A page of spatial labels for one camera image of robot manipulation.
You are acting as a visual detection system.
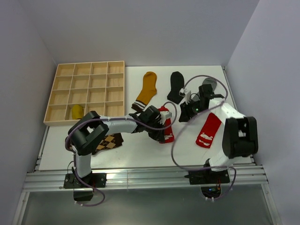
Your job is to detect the brown argyle sock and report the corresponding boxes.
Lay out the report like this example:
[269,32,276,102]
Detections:
[92,133,124,155]

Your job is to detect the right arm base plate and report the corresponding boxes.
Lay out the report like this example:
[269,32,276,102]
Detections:
[184,170,230,185]

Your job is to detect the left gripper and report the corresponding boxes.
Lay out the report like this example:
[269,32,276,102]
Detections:
[145,120,166,143]

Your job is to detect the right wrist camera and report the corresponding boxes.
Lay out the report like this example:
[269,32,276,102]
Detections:
[179,88,191,104]

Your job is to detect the red santa sock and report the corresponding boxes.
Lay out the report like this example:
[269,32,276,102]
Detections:
[159,106,175,144]
[195,113,221,149]

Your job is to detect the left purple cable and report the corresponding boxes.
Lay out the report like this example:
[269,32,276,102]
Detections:
[65,101,177,208]

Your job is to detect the mustard striped-cuff sock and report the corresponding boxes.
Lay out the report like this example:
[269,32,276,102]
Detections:
[131,71,157,112]

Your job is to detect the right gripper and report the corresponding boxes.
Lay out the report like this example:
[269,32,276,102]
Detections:
[179,98,207,122]

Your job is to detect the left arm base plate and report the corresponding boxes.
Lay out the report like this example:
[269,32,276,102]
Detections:
[63,173,106,189]

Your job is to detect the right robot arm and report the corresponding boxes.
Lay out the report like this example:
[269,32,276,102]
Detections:
[179,84,258,183]

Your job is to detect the grey sock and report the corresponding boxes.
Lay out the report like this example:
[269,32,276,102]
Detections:
[202,77,217,91]

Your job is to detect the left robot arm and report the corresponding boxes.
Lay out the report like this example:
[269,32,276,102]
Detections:
[65,105,172,187]

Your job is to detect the wooden compartment tray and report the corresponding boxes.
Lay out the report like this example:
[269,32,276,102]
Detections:
[44,61,125,126]

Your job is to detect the black sock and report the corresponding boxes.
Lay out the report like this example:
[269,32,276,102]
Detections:
[167,71,185,104]

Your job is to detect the yellow bear sock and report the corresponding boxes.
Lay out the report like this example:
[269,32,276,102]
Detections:
[71,105,84,120]

